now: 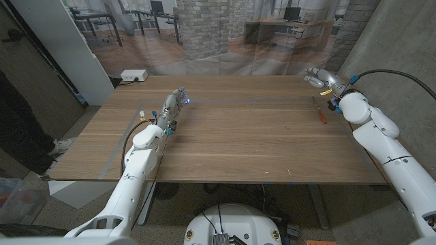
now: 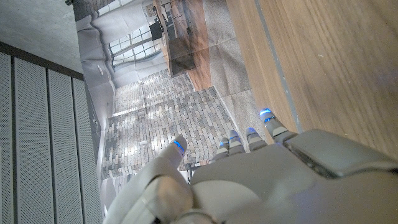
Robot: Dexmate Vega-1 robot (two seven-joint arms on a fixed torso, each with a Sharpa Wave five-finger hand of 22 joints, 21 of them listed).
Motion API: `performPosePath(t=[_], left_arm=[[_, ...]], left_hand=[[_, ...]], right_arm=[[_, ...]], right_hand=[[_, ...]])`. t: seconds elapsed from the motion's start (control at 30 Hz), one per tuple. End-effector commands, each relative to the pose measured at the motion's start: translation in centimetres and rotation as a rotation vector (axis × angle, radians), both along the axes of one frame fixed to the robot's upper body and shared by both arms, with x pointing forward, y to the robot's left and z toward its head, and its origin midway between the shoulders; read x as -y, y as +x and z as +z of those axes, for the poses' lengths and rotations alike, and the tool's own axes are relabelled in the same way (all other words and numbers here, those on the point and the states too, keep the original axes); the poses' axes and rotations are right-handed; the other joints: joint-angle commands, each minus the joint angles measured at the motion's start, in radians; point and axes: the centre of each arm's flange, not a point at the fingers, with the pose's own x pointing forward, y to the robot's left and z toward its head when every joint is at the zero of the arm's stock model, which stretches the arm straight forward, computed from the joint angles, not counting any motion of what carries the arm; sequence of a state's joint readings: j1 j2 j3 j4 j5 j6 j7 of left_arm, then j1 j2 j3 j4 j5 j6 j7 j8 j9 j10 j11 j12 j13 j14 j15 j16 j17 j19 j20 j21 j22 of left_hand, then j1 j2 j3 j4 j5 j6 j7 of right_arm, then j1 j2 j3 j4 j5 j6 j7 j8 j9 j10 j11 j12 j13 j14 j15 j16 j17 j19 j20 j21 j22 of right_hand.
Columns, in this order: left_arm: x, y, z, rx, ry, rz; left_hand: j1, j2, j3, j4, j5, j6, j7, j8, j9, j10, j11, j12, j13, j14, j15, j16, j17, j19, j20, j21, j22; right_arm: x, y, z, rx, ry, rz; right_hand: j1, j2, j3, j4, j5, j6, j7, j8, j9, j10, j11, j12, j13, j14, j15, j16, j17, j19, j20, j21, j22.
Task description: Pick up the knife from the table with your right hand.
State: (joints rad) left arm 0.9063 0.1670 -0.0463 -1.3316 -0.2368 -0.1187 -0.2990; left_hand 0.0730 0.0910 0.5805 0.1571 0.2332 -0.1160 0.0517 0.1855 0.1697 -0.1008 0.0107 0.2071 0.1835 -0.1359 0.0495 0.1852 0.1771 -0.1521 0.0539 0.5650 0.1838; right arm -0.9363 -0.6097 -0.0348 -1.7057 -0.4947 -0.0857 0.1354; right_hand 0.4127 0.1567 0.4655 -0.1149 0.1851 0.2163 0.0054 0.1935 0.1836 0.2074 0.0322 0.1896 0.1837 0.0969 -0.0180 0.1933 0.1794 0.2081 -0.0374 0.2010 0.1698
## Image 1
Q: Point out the black round fan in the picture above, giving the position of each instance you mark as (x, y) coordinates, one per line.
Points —
(166, 190)

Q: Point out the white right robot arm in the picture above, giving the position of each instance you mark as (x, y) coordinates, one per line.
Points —
(385, 143)

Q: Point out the white box under table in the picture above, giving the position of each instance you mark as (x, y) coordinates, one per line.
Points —
(78, 194)

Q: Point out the printed office backdrop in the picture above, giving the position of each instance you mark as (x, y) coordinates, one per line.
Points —
(204, 34)

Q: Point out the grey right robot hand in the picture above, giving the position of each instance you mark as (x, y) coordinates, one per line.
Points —
(327, 80)

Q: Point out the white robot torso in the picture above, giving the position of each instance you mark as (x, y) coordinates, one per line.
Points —
(238, 221)

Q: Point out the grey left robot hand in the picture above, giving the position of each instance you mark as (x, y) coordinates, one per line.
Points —
(170, 107)

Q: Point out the white upright panel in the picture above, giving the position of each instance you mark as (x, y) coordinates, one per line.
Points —
(68, 51)

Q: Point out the person in dark clothes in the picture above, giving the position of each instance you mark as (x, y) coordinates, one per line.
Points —
(20, 136)

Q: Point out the orange flat object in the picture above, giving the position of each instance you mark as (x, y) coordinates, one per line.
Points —
(320, 243)

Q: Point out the white table leg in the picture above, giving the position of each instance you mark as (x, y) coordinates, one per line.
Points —
(318, 207)
(146, 207)

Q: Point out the white power box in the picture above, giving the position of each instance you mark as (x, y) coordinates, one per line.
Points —
(133, 75)

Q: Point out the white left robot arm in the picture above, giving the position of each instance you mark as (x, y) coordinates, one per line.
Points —
(133, 177)

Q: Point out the clear plastic storage bin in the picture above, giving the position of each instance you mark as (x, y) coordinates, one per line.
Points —
(20, 204)

